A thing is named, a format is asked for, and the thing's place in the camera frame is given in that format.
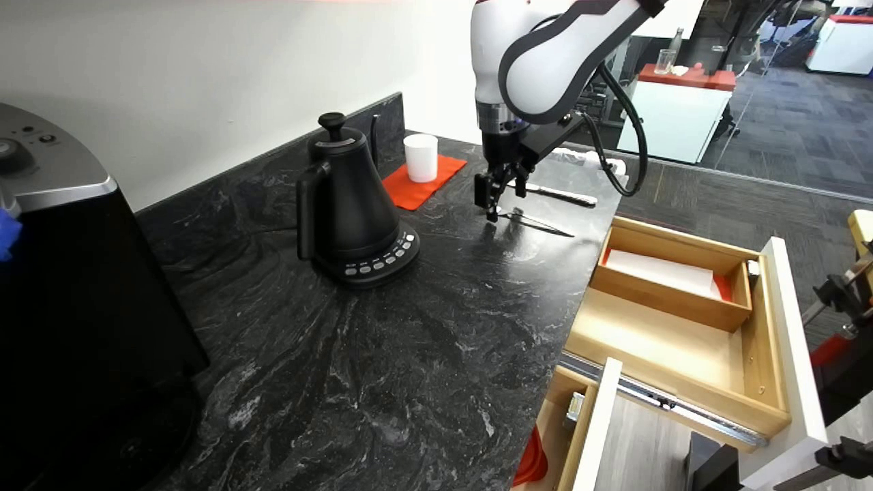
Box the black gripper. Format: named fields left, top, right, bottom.
left=473, top=100, right=587, bottom=224

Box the silver knife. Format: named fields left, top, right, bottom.
left=496, top=206, right=578, bottom=239

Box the silver fork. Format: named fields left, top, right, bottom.
left=525, top=182, right=600, bottom=210

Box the wooden inner drawer tray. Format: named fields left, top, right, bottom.
left=591, top=216, right=760, bottom=332

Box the orange drawer liner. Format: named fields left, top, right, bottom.
left=713, top=269, right=739, bottom=302

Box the open wooden drawer white front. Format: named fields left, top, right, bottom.
left=559, top=212, right=832, bottom=491

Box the red item in small drawer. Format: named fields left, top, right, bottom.
left=510, top=449, right=552, bottom=491

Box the white cup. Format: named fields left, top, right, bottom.
left=401, top=131, right=443, bottom=187

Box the orange tray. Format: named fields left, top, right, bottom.
left=379, top=150, right=469, bottom=216

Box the black electric kettle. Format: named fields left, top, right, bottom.
left=295, top=109, right=423, bottom=289

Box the white napkin stack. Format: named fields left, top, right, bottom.
left=603, top=244, right=727, bottom=302

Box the white cabinet red top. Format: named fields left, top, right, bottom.
left=806, top=11, right=873, bottom=78
left=617, top=59, right=739, bottom=165

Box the black block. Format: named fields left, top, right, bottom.
left=685, top=429, right=746, bottom=491

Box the black clamp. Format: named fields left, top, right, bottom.
left=813, top=434, right=873, bottom=480

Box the black coffee machine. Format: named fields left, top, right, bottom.
left=0, top=99, right=213, bottom=491

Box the blue object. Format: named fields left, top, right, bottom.
left=0, top=204, right=25, bottom=264

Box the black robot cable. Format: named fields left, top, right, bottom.
left=581, top=59, right=652, bottom=199

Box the metal drawer rail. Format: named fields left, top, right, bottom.
left=558, top=352, right=771, bottom=449

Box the black camera stand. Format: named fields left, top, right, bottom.
left=812, top=206, right=873, bottom=425

